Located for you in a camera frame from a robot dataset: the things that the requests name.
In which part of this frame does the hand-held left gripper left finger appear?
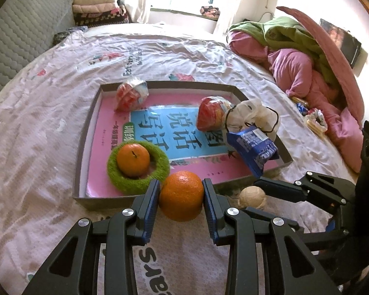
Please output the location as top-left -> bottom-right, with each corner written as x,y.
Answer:
21,178 -> 161,295

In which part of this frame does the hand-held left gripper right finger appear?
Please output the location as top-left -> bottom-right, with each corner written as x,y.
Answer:
202,178 -> 340,295

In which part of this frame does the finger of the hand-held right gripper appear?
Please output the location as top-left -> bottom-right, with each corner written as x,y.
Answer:
253,171 -> 357,214
244,206 -> 336,252

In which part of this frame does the beige ball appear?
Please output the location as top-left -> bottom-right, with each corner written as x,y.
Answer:
239,186 -> 266,211

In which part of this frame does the orange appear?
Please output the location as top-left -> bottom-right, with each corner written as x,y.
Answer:
116,143 -> 151,178
159,170 -> 205,222

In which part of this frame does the green fuzzy ring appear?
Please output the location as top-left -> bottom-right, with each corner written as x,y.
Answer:
107,140 -> 171,195

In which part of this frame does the cream scrunchie with black cord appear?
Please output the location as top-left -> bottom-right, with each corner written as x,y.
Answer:
224,99 -> 280,142

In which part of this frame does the plastic-wrapped jelly cup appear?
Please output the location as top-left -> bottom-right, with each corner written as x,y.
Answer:
196,96 -> 236,132
115,79 -> 150,113

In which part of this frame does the grey cardboard box tray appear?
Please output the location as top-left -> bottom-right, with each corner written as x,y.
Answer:
72,80 -> 293,211

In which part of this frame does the yellow biscuit pack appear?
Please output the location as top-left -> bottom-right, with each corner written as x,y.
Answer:
306,120 -> 322,136

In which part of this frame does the small blue snack packet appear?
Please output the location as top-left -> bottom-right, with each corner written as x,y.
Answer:
292,97 -> 311,114

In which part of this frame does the pink and blue book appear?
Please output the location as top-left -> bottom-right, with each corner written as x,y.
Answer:
86,94 -> 279,197

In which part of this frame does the pink quilt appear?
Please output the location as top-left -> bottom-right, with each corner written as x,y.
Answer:
227,31 -> 365,173

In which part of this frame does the mauve quilted pillow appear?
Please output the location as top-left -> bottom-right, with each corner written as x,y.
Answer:
277,5 -> 365,117

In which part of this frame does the green blanket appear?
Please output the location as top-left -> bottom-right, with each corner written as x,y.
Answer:
229,16 -> 342,83

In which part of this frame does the dark patterned cloth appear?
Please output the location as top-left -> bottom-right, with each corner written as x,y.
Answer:
53,26 -> 88,45

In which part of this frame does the folded cloth on windowsill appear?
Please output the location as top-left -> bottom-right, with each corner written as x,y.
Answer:
200,5 -> 221,19

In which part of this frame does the dark patterned folded blanket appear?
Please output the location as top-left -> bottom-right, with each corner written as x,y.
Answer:
74,8 -> 131,27

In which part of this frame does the pink folded blanket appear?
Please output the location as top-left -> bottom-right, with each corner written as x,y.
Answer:
72,2 -> 120,14

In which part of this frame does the cream folded blanket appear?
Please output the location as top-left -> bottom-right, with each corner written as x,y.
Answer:
72,0 -> 117,6

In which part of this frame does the grey quilted headboard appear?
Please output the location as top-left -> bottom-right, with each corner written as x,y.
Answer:
0,0 -> 76,102

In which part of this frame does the dark wall frame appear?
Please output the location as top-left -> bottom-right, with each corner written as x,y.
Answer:
319,18 -> 363,68

